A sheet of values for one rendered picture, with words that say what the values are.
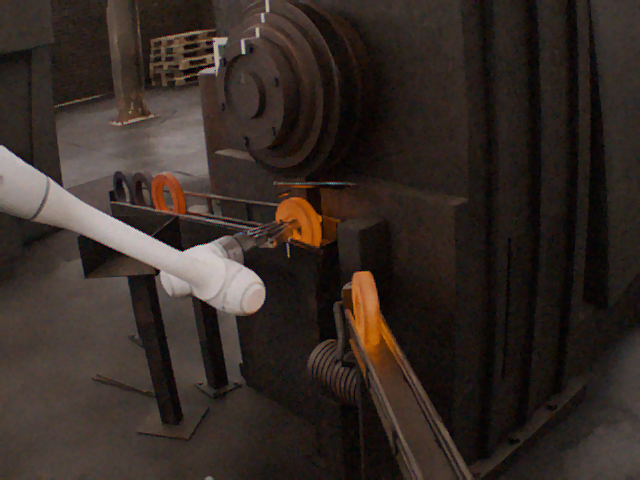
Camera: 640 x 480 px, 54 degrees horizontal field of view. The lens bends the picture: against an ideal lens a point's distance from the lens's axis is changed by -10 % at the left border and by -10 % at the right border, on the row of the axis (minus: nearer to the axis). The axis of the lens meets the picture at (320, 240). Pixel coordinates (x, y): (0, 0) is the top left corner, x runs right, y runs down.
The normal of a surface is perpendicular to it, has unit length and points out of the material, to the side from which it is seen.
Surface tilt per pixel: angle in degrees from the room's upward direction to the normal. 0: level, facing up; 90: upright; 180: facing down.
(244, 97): 90
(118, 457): 1
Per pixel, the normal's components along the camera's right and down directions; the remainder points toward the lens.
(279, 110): -0.74, 0.29
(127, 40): 0.66, 0.22
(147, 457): -0.08, -0.93
